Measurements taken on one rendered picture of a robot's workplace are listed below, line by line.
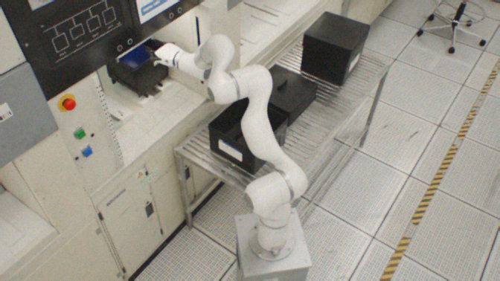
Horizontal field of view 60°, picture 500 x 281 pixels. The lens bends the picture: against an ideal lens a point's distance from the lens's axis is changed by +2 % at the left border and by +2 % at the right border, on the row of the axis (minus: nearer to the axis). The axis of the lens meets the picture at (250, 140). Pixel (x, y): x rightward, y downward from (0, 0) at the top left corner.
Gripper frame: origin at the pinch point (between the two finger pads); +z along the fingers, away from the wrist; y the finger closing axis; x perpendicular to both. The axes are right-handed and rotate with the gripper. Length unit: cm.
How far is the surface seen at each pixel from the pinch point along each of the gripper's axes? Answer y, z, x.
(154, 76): 0.7, 3.9, -19.4
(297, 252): -28, -97, -44
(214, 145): -5, -37, -38
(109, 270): -68, -16, -90
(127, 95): -10.1, 14.0, -29.5
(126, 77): -10.6, 10.2, -15.8
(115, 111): -21.5, 10.4, -29.5
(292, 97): 41, -52, -34
